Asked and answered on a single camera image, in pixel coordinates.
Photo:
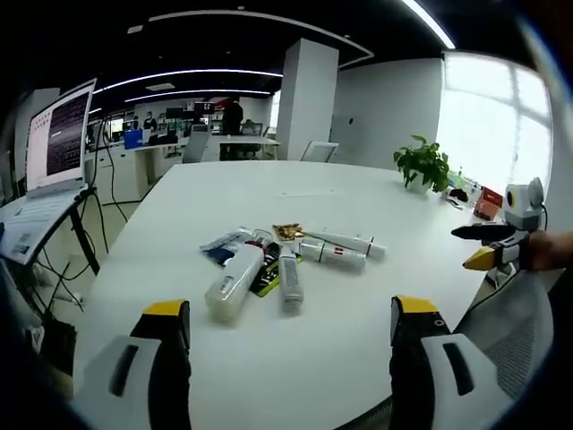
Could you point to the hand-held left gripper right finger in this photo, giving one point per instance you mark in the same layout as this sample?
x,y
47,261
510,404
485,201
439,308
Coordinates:
x,y
441,372

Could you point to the white background desk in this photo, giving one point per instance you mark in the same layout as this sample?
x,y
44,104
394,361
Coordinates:
x,y
248,142

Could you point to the blue white skincare tube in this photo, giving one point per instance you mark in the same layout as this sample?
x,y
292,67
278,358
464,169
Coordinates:
x,y
224,246

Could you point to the black laptop stand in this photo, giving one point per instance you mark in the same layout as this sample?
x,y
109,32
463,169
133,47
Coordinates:
x,y
82,224

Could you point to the black green skincare packet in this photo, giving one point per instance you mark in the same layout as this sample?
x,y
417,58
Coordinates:
x,y
267,269

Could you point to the grey mesh office chair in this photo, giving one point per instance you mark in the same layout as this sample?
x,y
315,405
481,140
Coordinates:
x,y
515,331

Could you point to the person's right hand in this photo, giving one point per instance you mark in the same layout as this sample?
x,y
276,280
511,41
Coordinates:
x,y
548,251

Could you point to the green potted plant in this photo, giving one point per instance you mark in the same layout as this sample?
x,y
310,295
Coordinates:
x,y
423,163

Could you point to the white red label skincare bottle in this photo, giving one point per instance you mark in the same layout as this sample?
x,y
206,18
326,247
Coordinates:
x,y
333,254

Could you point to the gold skincare packet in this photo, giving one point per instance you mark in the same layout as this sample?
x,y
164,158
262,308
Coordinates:
x,y
288,231

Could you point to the red box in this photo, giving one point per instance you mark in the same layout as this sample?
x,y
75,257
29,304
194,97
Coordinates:
x,y
488,202

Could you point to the green bottle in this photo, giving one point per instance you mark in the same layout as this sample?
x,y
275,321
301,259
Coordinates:
x,y
457,178

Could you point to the long white skincare tube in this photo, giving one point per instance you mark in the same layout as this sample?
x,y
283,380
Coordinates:
x,y
353,242

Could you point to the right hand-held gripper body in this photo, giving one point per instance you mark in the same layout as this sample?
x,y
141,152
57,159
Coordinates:
x,y
523,206

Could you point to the white office chair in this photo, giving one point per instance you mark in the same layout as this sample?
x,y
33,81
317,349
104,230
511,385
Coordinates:
x,y
318,151

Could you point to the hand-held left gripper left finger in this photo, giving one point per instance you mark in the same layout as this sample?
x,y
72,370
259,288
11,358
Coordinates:
x,y
134,367

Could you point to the large white skincare bottle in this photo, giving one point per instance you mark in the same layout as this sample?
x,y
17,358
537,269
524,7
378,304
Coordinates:
x,y
233,286

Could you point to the grey skincare tube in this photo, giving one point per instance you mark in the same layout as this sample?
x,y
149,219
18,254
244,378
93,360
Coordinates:
x,y
290,282

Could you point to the open white laptop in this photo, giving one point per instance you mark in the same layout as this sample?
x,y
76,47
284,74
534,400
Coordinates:
x,y
56,139

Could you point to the small black object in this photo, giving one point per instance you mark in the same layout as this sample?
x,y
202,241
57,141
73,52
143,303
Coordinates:
x,y
458,194

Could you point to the blue storage box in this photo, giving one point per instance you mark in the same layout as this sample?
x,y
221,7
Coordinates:
x,y
134,140

